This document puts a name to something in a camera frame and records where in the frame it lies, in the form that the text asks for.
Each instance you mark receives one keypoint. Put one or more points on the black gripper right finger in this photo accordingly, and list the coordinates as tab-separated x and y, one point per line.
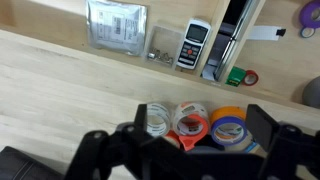
263	126

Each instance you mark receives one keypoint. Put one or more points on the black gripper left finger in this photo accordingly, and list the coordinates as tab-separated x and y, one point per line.
141	116

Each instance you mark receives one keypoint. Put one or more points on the beige masking tape roll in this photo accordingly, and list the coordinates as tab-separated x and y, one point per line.
249	144

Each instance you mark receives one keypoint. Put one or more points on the clear printed tape roll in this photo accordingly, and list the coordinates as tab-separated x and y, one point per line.
166	113

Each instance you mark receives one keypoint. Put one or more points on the small red tape roll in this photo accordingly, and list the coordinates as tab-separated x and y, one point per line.
245	80

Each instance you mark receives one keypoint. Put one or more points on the tape roll orange dispenser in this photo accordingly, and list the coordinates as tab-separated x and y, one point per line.
200	128

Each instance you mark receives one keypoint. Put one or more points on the metal drawer slide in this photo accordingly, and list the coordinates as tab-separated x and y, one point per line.
233	43

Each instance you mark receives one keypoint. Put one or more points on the purple tape roll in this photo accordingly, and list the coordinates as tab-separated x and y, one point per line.
304	16

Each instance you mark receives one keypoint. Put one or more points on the white front wooden drawer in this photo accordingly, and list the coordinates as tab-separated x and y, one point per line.
50	16

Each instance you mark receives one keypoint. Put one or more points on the small green box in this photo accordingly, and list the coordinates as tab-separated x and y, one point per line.
236	76

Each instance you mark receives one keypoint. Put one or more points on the small metal screws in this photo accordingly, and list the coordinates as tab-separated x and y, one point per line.
160	56

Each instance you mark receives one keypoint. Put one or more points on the clear plastic box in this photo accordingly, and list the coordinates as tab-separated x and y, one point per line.
165	38

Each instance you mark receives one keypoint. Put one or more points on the white handheld meter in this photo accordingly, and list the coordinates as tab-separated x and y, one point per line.
193	43

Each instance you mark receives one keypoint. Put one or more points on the white label strip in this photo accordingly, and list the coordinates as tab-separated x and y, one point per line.
263	33

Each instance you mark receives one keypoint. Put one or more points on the clear plastic bag with label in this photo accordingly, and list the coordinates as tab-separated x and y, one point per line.
116	26

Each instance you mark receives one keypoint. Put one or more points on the black bag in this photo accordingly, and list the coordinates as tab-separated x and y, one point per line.
20	166

